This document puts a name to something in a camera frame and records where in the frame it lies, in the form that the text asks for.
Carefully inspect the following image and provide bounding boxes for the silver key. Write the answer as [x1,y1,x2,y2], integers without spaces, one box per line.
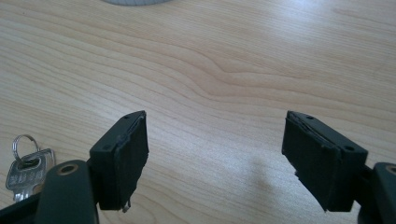
[5,147,56,203]

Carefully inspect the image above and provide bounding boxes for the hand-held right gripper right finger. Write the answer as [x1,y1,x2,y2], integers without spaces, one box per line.
[281,110,369,213]

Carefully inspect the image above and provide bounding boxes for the white round container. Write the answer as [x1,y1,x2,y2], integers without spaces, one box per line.
[102,0,173,7]

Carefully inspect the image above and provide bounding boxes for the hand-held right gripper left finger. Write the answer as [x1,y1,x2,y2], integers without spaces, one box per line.
[89,110,150,212]

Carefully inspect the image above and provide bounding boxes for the silver key ring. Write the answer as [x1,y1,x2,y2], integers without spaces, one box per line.
[11,133,41,164]

